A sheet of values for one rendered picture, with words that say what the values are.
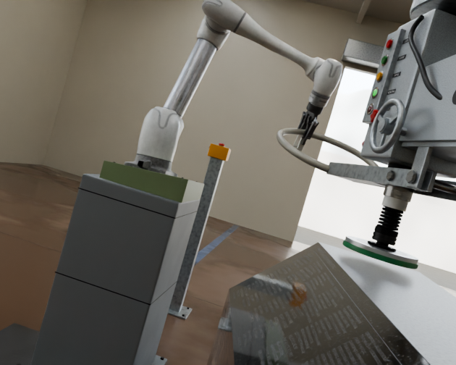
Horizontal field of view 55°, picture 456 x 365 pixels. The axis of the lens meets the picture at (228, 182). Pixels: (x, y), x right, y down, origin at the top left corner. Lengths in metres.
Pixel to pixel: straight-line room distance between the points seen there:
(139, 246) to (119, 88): 6.82
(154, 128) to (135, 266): 0.55
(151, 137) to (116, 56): 6.79
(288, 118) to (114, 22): 3.61
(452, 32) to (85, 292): 1.51
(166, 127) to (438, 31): 1.04
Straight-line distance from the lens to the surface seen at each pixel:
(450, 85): 1.17
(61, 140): 8.76
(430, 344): 0.72
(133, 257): 1.73
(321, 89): 2.09
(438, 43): 1.36
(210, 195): 2.74
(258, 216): 7.70
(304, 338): 0.86
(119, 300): 1.79
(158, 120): 1.84
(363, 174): 1.49
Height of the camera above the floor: 0.99
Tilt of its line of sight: 2 degrees down
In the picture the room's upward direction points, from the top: 16 degrees clockwise
